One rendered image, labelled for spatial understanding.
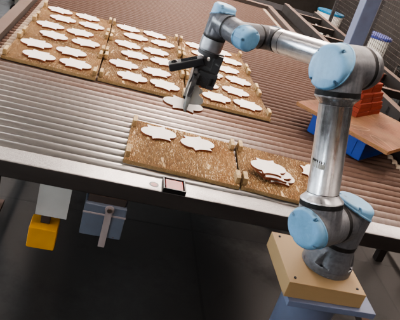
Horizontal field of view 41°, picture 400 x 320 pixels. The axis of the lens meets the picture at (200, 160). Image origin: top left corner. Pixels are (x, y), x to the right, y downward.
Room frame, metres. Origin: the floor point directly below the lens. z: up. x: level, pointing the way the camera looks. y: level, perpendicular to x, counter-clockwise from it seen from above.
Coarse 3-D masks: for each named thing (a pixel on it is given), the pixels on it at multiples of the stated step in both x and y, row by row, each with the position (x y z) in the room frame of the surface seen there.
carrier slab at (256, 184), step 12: (240, 156) 1.91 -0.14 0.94; (252, 156) 1.95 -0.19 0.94; (264, 156) 1.98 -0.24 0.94; (276, 156) 2.02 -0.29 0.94; (240, 168) 1.81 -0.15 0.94; (252, 168) 1.84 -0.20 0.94; (288, 168) 1.94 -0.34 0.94; (300, 168) 1.98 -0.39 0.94; (252, 180) 1.74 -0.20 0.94; (264, 180) 1.77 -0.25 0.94; (300, 180) 1.87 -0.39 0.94; (252, 192) 1.68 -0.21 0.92; (264, 192) 1.68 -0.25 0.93; (276, 192) 1.71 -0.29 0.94; (288, 192) 1.73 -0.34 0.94; (300, 192) 1.76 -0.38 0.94
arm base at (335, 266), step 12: (312, 252) 1.35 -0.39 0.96; (324, 252) 1.33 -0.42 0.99; (336, 252) 1.32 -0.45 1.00; (348, 252) 1.33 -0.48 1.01; (312, 264) 1.33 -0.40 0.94; (324, 264) 1.32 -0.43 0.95; (336, 264) 1.31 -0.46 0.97; (348, 264) 1.33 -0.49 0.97; (324, 276) 1.31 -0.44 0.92; (336, 276) 1.31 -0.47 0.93; (348, 276) 1.34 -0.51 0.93
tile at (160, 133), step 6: (150, 126) 1.91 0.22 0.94; (144, 132) 1.84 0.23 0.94; (150, 132) 1.86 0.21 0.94; (156, 132) 1.87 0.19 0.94; (162, 132) 1.89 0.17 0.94; (168, 132) 1.91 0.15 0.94; (156, 138) 1.82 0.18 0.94; (162, 138) 1.83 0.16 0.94; (168, 138) 1.85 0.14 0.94; (174, 138) 1.88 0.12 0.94
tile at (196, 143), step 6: (186, 138) 1.90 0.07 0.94; (192, 138) 1.92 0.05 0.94; (198, 138) 1.94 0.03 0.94; (186, 144) 1.85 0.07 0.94; (192, 144) 1.87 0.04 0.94; (198, 144) 1.88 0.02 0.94; (204, 144) 1.90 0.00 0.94; (210, 144) 1.92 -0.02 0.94; (198, 150) 1.84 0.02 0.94; (204, 150) 1.86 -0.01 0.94; (210, 150) 1.86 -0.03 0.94
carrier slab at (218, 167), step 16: (144, 144) 1.76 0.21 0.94; (160, 144) 1.80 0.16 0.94; (176, 144) 1.84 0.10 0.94; (224, 144) 1.98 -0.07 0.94; (128, 160) 1.61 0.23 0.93; (144, 160) 1.64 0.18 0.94; (160, 160) 1.67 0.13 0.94; (176, 160) 1.71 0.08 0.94; (192, 160) 1.75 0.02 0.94; (208, 160) 1.79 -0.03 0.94; (224, 160) 1.83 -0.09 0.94; (192, 176) 1.64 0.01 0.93; (208, 176) 1.67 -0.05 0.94; (224, 176) 1.71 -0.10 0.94
